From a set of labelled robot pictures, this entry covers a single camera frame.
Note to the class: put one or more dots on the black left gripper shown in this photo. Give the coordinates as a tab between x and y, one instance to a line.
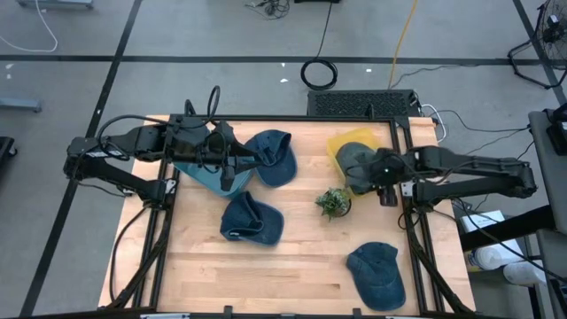
226	155

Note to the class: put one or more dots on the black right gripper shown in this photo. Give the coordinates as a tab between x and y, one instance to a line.
387	175

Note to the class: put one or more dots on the blue denim cap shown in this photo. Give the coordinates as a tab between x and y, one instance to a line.
257	226
277	168
376	279

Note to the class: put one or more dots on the green cloth cap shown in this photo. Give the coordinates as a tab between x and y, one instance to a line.
354	166

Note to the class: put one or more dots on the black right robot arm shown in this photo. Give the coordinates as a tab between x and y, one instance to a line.
478	164

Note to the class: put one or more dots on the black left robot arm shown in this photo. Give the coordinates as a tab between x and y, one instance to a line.
142	142

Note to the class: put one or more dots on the teal plastic bin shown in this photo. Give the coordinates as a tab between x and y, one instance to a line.
208	179

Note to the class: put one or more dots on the yellow plastic bin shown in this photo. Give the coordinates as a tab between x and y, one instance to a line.
350	136

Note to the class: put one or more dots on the potted succulent plant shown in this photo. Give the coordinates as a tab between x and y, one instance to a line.
335	203

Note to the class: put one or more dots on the black perforated computer case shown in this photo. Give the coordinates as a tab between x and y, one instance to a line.
354	103

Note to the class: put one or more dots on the white paper box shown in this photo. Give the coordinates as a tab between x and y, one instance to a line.
483	221

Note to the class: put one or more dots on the black stand beam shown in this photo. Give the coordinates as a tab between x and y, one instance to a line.
509	228

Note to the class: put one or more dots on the white paper roll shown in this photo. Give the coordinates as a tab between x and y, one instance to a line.
496	257

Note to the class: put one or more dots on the grey side table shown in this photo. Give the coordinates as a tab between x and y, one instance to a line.
542	155

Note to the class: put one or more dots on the white bundle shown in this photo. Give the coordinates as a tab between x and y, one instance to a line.
525	274

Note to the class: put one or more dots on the black device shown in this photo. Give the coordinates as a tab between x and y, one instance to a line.
559	133

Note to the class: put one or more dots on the black floor fan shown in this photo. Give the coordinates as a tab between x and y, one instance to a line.
553	26

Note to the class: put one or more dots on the grey metal stand foot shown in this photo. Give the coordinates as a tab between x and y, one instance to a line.
55	3
20	105

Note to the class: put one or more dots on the black aluminium rig frame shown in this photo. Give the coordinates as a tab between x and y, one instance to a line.
332	118

